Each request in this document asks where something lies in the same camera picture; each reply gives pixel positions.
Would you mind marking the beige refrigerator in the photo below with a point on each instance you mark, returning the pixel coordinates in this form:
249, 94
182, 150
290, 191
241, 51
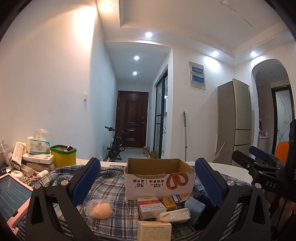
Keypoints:
233, 115

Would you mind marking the cream carton box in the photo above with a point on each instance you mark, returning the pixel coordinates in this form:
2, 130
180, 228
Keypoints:
154, 231

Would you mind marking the leaning wooden stick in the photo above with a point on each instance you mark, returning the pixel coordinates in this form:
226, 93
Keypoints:
219, 151

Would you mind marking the dark brown entrance door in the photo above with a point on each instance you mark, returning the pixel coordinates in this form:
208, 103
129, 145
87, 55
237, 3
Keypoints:
131, 115

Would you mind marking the red wrapper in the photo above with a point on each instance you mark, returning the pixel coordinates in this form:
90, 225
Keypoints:
70, 148

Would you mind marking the person's right hand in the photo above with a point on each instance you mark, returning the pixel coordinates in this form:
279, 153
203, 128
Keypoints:
288, 205

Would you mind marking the orange chair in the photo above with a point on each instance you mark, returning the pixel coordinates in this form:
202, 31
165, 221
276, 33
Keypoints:
282, 151

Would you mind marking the patterned glass inner door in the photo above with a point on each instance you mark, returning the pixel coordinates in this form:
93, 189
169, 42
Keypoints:
283, 115

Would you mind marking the light blue packet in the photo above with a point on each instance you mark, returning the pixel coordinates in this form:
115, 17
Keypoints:
194, 207

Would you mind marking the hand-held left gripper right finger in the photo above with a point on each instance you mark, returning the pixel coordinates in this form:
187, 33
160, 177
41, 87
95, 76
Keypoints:
208, 183

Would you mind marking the blue white tissue pack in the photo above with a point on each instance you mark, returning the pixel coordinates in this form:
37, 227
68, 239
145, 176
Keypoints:
38, 144

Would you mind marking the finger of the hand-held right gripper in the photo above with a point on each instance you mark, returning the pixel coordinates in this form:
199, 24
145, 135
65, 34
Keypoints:
257, 151
242, 158

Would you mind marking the small white tissue pack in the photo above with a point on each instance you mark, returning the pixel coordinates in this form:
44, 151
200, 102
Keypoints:
173, 215

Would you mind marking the pink cased tablet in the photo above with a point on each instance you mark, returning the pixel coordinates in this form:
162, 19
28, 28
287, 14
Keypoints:
11, 199

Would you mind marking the white light switch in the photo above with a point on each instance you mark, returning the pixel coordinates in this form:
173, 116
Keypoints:
85, 96

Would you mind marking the wall electrical panel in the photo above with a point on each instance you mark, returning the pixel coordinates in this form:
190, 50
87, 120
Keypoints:
197, 75

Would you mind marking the bun in plastic bag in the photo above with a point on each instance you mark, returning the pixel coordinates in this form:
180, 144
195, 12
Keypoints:
100, 209

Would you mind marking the white printed carton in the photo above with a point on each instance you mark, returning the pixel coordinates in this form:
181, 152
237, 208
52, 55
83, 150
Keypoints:
18, 154

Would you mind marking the gold cigarette box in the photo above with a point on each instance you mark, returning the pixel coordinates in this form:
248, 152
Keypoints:
172, 201

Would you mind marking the black framed glass sliding door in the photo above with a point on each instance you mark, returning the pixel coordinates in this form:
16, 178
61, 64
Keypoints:
159, 115

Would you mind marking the black bicycle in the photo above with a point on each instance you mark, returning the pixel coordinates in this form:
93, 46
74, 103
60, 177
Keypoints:
115, 146

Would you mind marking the white blue flat box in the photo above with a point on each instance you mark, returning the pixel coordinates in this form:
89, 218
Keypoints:
38, 158

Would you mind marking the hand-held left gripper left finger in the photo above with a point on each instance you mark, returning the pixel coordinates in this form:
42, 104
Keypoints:
85, 183

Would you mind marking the yellow bin with green rim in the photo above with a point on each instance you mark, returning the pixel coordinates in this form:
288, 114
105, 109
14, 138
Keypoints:
63, 158

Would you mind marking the red white cigarette box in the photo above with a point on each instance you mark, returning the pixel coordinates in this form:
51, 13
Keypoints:
150, 207

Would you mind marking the blue plaid cloth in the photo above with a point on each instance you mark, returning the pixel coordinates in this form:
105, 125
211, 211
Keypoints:
115, 185

